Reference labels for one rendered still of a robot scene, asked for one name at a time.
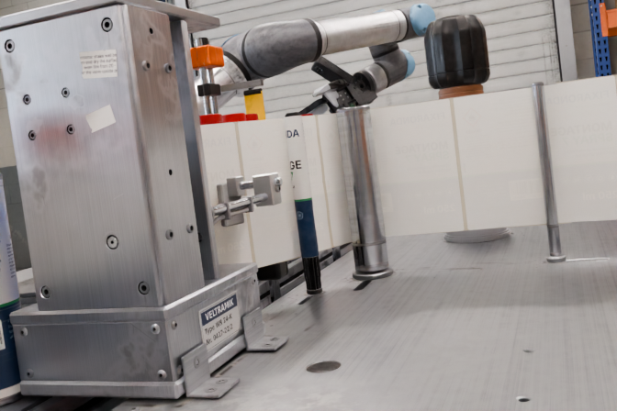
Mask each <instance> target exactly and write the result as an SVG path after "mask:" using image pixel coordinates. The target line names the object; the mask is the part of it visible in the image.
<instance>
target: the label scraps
mask: <svg viewBox="0 0 617 411"><path fill-rule="evenodd" d="M79 55H80V62H81V63H82V65H83V71H82V76H83V78H84V79H88V78H103V77H118V66H117V50H94V51H84V52H79ZM86 120H87V122H88V124H89V126H90V128H91V129H92V133H93V132H95V131H97V130H99V129H101V128H105V127H107V126H109V125H111V124H114V123H116V120H115V118H114V115H113V112H112V109H111V106H110V105H108V106H105V107H102V108H100V109H98V110H96V111H95V112H92V113H90V114H88V115H86Z"/></svg>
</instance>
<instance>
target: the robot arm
mask: <svg viewBox="0 0 617 411"><path fill-rule="evenodd" d="M434 20H436V18H435V14H434V11H433V9H432V8H431V7H430V6H429V5H427V4H424V3H421V4H417V5H413V6H410V7H406V8H400V9H395V10H388V11H385V10H384V9H380V10H377V11H375V12H373V13H370V14H364V15H358V16H352V17H341V18H335V19H329V20H323V21H317V22H315V21H314V20H313V19H311V18H303V19H295V20H285V21H275V22H267V23H263V24H260V25H258V26H256V27H254V28H251V29H248V30H246V31H244V32H242V33H241V34H237V35H234V36H232V37H230V38H229V39H227V40H226V41H225V42H224V43H223V44H222V45H221V46H220V47H221V48H222V49H223V57H224V64H225V65H224V67H219V68H215V69H213V72H214V79H215V83H218V84H219V85H225V84H231V83H241V82H247V81H252V80H258V79H263V80H265V79H268V78H271V77H274V76H277V75H279V74H281V73H283V72H287V71H289V70H291V69H294V68H296V67H297V66H300V65H303V64H306V63H310V62H314V63H313V65H312V67H311V70H312V71H313V72H315V73H317V74H318V75H320V76H321V77H323V78H324V79H326V80H328V81H329V82H330V83H328V84H326V85H323V86H322V87H320V88H318V89H316V90H315V91H314V92H313V95H312V96H313V97H316V96H320V95H321V96H322V98H320V99H318V100H316V101H314V102H313V103H312V104H310V105H309V106H307V107H305V108H304V109H302V110H301V111H299V112H298V113H299V114H300V115H304V114H313V116H314V115H323V114H324V113H325V112H327V110H328V107H329V108H330V110H329V111H330V113H331V114H333V113H336V110H337V109H340V108H345V107H352V106H365V105H367V104H369V105H370V104H372V103H373V102H374V100H376V99H377V98H378V96H377V95H376V94H377V93H379V92H381V91H383V90H385V89H387V88H388V87H390V86H392V85H393V84H395V83H399V82H402V81H403V80H404V79H406V78H407V77H409V76H410V75H412V74H413V72H414V70H415V61H414V58H413V57H412V56H411V55H410V53H409V52H408V51H407V50H401V49H400V48H399V45H398V43H400V42H402V41H405V40H409V39H414V38H417V37H422V36H424V35H425V32H426V29H427V27H428V25H429V24H430V23H431V22H433V21H434ZM365 47H368V48H369V50H370V53H371V55H372V57H373V60H374V63H372V64H370V65H368V66H366V67H364V68H363V69H361V70H360V71H359V72H356V73H355V74H354V75H353V76H352V75H351V74H349V73H348V72H346V71H345V70H343V69H342V68H340V67H338V66H337V65H335V64H334V63H332V62H331V61H329V60H327V59H325V58H324V57H322V56H323V55H328V54H333V53H337V52H342V51H347V50H356V49H361V48H365ZM194 80H195V88H196V100H197V107H198V114H199V115H200V116H202V115H205V114H206V113H205V106H204V99H203V97H201V96H198V93H197V85H198V84H201V78H200V74H199V75H198V76H197V77H196V78H195V79H194ZM253 88H254V87H253ZM253 88H247V89H241V90H235V91H229V92H221V95H218V96H217V99H218V107H219V109H221V108H222V107H223V106H224V105H225V104H227V103H228V102H229V100H230V99H231V98H232V97H234V96H238V97H244V94H243V92H244V91H247V90H252V89H253ZM220 91H221V90H220ZM326 104H327V105H328V106H327V105H326ZM318 108H319V109H318ZM316 109H317V110H316Z"/></svg>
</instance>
